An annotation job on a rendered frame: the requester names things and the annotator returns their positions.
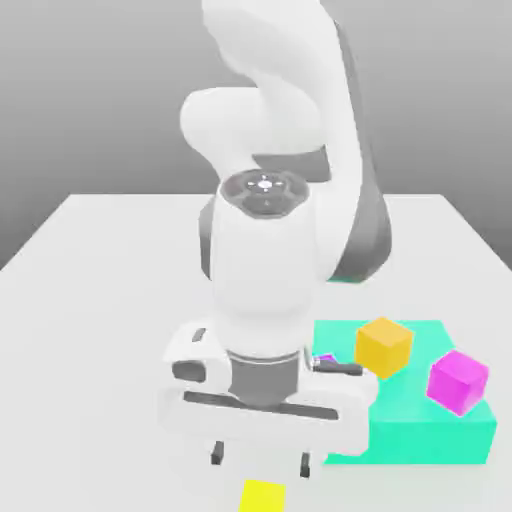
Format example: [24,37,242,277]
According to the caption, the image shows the large teal box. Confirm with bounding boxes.
[312,318,499,466]

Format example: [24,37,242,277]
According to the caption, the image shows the small yellow cube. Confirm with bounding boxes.
[238,479,288,512]

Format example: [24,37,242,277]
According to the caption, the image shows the small magenta cube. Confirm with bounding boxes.
[425,349,490,418]

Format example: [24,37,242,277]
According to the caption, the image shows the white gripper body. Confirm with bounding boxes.
[156,372,380,458]

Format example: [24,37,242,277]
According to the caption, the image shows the small orange cube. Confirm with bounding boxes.
[354,316,414,381]

